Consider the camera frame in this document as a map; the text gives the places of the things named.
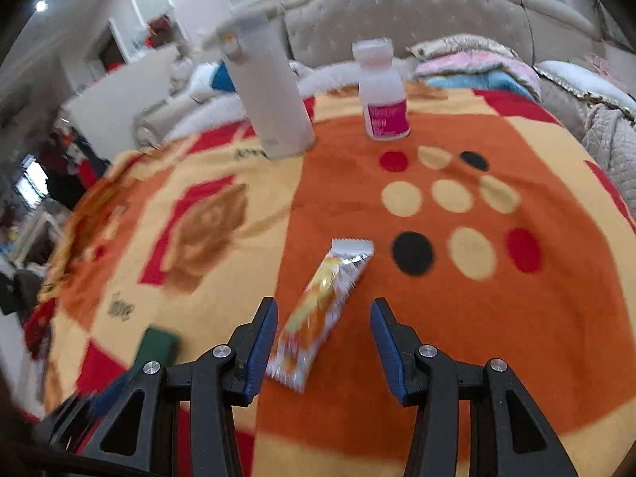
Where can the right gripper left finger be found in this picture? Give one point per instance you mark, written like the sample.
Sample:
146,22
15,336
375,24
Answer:
137,435

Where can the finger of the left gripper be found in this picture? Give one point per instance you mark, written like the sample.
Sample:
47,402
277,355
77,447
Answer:
85,420

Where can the dark green scouring pad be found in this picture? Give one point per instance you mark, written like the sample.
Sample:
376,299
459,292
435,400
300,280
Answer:
156,345

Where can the orange snack wrapper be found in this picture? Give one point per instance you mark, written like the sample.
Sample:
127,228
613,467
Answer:
317,311

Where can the red orange patterned blanket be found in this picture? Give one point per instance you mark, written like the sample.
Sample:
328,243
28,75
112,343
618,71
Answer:
488,228

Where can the beige thermos bottle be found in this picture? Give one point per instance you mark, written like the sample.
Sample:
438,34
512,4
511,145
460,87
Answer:
266,85

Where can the blue jacket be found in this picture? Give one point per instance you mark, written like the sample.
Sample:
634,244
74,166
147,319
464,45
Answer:
221,80

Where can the white cushion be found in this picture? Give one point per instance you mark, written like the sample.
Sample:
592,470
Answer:
585,84

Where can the white pink pill bottle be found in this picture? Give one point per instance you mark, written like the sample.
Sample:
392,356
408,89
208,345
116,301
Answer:
381,90

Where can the pink blue folded blankets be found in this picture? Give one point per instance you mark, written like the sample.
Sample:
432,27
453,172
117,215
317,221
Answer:
476,62

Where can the beige tufted sofa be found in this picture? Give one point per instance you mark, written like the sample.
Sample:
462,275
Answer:
318,38

